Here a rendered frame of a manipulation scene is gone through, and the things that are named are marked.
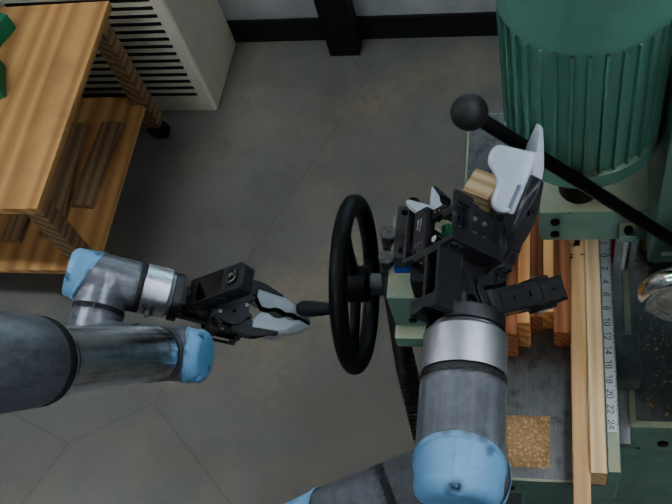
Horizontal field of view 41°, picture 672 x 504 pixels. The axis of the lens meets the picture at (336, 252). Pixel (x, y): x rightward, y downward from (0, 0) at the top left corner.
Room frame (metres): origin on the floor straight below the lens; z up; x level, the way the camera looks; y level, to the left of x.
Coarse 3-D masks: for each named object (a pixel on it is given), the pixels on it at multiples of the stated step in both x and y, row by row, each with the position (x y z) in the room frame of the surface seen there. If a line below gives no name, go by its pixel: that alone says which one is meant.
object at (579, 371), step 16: (576, 240) 0.61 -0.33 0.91; (576, 304) 0.50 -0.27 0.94; (576, 320) 0.48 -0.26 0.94; (576, 336) 0.46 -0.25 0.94; (576, 352) 0.44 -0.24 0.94; (576, 368) 0.42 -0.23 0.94; (576, 384) 0.40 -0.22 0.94; (576, 400) 0.38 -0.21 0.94; (576, 416) 0.36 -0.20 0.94; (576, 432) 0.34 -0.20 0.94; (576, 448) 0.32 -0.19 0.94; (576, 464) 0.30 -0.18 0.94; (576, 480) 0.28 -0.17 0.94; (576, 496) 0.27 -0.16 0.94
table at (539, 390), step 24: (480, 144) 0.83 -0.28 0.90; (504, 144) 0.82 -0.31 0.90; (480, 168) 0.79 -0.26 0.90; (408, 336) 0.58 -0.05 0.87; (552, 336) 0.49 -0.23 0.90; (528, 360) 0.47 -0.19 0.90; (552, 360) 0.45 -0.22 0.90; (528, 384) 0.43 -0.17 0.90; (552, 384) 0.42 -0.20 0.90; (528, 408) 0.40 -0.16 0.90; (552, 408) 0.39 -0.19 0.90; (552, 432) 0.36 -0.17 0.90; (552, 456) 0.33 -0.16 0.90; (528, 480) 0.32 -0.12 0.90; (552, 480) 0.30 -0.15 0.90
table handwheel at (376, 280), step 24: (336, 216) 0.78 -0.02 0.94; (360, 216) 0.84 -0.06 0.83; (336, 240) 0.73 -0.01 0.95; (336, 264) 0.69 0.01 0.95; (336, 288) 0.67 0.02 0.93; (360, 288) 0.71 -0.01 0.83; (336, 312) 0.64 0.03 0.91; (360, 312) 0.69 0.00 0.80; (336, 336) 0.62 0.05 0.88; (360, 336) 0.70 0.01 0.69; (360, 360) 0.62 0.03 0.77
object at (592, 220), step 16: (640, 176) 0.57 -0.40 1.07; (544, 192) 0.60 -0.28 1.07; (624, 192) 0.56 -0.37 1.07; (640, 192) 0.55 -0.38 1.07; (544, 208) 0.58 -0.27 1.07; (560, 208) 0.57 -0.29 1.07; (576, 208) 0.56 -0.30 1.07; (592, 208) 0.55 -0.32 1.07; (608, 208) 0.55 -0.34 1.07; (640, 208) 0.53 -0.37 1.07; (544, 224) 0.57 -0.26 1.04; (560, 224) 0.57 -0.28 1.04; (576, 224) 0.56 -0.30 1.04; (592, 224) 0.55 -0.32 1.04; (608, 224) 0.54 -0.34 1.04
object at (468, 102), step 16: (464, 96) 0.51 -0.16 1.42; (480, 96) 0.51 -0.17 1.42; (464, 112) 0.50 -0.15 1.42; (480, 112) 0.49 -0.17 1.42; (464, 128) 0.49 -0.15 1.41; (496, 128) 0.49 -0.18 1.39; (512, 144) 0.49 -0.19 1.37; (544, 160) 0.47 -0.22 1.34; (560, 176) 0.47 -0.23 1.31; (576, 176) 0.46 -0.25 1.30; (592, 192) 0.45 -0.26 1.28; (608, 192) 0.45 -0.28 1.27; (624, 208) 0.44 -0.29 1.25; (640, 224) 0.43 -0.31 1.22; (656, 224) 0.43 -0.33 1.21
